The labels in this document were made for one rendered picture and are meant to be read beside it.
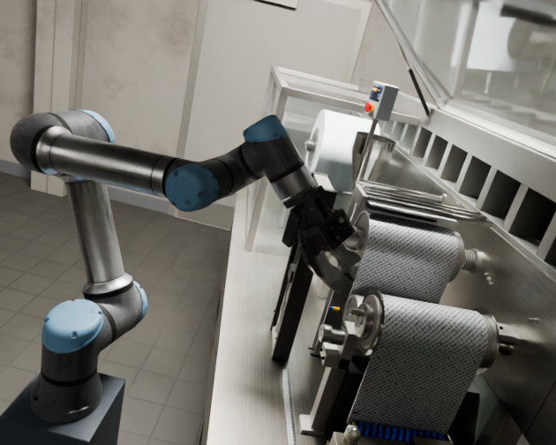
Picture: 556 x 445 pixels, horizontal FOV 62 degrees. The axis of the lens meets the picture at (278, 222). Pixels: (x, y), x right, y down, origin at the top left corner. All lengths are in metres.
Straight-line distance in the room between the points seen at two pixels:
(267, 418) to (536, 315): 0.66
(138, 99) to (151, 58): 0.37
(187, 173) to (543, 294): 0.77
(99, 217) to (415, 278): 0.78
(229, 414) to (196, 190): 0.65
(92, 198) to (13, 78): 3.85
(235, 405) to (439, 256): 0.63
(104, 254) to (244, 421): 0.52
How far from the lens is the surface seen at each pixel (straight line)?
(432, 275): 1.24
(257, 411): 1.26
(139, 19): 4.36
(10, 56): 4.91
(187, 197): 0.76
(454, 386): 1.13
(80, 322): 1.08
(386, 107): 1.42
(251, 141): 0.85
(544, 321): 1.12
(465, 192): 1.53
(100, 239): 1.13
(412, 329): 1.02
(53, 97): 4.47
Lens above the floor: 1.76
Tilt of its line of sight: 21 degrees down
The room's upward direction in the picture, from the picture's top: 14 degrees clockwise
